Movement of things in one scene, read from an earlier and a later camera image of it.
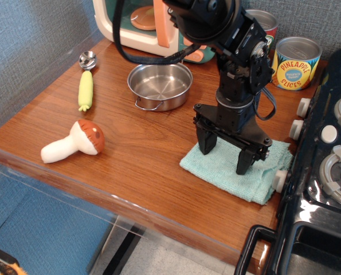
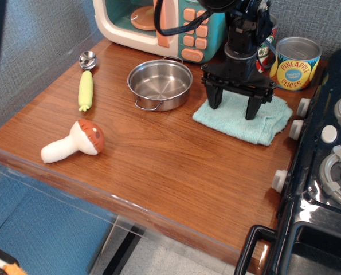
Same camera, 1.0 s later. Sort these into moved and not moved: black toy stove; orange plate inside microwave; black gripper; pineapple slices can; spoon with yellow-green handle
Moved: black gripper
Not moved: pineapple slices can; spoon with yellow-green handle; black toy stove; orange plate inside microwave
